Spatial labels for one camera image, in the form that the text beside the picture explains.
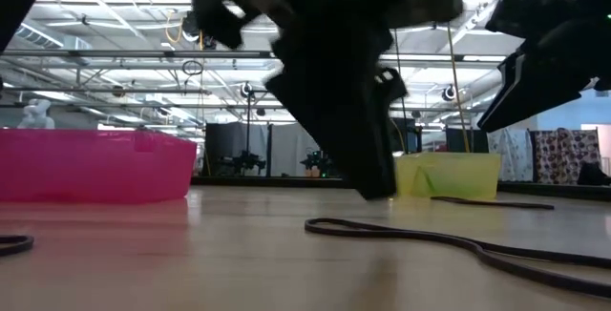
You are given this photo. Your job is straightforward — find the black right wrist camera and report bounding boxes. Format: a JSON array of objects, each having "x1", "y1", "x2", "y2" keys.
[{"x1": 485, "y1": 0, "x2": 579, "y2": 41}]

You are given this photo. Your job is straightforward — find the floral patterned cloth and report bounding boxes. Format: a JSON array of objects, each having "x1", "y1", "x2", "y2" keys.
[{"x1": 531, "y1": 127, "x2": 603, "y2": 186}]

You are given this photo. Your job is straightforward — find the background black station frame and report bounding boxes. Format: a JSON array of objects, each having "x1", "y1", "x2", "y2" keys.
[{"x1": 244, "y1": 88, "x2": 287, "y2": 178}]

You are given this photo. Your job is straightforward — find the dark brown rubber band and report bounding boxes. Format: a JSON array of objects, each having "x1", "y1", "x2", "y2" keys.
[
  {"x1": 0, "y1": 234, "x2": 35, "y2": 258},
  {"x1": 430, "y1": 195, "x2": 556, "y2": 211},
  {"x1": 304, "y1": 217, "x2": 611, "y2": 301}
]

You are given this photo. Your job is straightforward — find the white humanoid figure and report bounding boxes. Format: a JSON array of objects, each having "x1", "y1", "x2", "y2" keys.
[{"x1": 16, "y1": 98, "x2": 55, "y2": 131}]

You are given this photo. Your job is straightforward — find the black hanging cable loop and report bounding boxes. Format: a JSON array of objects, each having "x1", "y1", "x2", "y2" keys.
[{"x1": 181, "y1": 59, "x2": 205, "y2": 77}]

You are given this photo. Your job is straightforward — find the yellow hanging cable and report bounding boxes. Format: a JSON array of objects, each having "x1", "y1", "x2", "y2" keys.
[{"x1": 446, "y1": 23, "x2": 472, "y2": 155}]

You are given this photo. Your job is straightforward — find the white hanging cloth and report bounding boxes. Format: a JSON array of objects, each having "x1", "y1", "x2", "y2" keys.
[{"x1": 486, "y1": 126, "x2": 535, "y2": 183}]

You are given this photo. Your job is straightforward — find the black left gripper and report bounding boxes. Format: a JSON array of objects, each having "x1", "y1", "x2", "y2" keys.
[{"x1": 264, "y1": 14, "x2": 410, "y2": 201}]

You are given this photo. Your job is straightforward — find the black partition panel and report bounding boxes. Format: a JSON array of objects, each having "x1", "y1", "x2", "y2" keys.
[{"x1": 445, "y1": 128, "x2": 491, "y2": 155}]

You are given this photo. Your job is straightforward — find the black curtain panel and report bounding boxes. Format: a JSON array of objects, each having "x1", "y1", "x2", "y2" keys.
[{"x1": 203, "y1": 121, "x2": 249, "y2": 178}]

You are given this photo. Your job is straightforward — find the black aluminium table frame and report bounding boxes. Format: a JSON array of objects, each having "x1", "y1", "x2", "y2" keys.
[{"x1": 190, "y1": 176, "x2": 611, "y2": 203}]

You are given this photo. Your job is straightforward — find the small black bulky object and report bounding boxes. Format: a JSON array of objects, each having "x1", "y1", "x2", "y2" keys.
[{"x1": 576, "y1": 161, "x2": 611, "y2": 187}]

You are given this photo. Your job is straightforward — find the red plastic basket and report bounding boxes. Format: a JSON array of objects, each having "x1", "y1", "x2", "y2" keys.
[{"x1": 0, "y1": 128, "x2": 198, "y2": 206}]

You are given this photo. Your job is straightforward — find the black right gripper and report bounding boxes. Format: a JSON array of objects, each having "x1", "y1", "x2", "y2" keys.
[{"x1": 476, "y1": 14, "x2": 611, "y2": 134}]

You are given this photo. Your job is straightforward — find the yellow plastic basket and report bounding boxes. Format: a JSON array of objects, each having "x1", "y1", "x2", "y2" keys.
[{"x1": 394, "y1": 152, "x2": 503, "y2": 201}]

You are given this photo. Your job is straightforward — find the black screen panel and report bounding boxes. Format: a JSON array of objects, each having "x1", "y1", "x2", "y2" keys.
[{"x1": 389, "y1": 117, "x2": 422, "y2": 156}]

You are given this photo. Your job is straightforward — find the long ceiling light bar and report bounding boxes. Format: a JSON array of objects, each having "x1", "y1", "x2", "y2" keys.
[{"x1": 379, "y1": 52, "x2": 508, "y2": 63}]

